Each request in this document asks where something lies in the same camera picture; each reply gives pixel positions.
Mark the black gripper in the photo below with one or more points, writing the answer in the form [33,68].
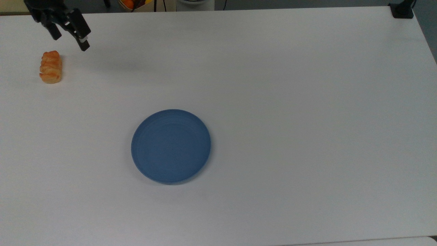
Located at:
[47,10]

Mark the black table clamp mount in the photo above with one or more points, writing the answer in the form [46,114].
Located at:
[402,12]

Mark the black chair leg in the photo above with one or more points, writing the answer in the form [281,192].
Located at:
[107,3]

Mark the orange fruit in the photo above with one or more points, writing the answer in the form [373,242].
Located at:
[128,3]

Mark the yellowish wooden table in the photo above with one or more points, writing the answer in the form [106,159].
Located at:
[13,8]

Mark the blue round plate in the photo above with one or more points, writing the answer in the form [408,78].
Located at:
[170,147]

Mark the orange bread loaf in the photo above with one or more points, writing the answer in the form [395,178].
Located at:
[51,68]

